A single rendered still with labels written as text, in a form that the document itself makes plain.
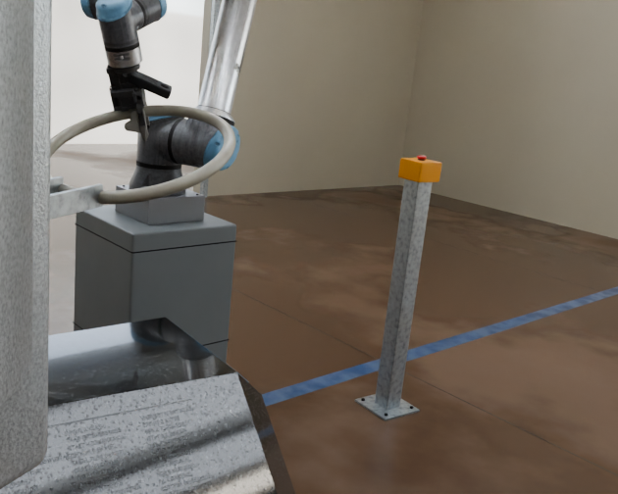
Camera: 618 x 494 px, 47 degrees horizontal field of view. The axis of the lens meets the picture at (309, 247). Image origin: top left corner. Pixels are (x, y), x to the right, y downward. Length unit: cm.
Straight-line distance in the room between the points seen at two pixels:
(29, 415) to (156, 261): 187
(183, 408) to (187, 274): 107
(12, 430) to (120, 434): 88
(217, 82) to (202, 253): 56
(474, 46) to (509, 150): 130
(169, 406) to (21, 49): 106
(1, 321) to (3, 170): 7
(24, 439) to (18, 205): 15
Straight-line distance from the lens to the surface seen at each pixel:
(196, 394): 139
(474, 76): 873
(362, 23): 853
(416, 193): 286
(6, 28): 35
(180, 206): 241
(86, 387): 137
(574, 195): 805
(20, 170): 37
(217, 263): 245
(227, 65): 236
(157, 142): 238
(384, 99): 891
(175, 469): 134
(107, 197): 163
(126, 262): 230
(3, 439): 45
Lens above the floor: 141
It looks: 14 degrees down
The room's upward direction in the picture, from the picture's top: 6 degrees clockwise
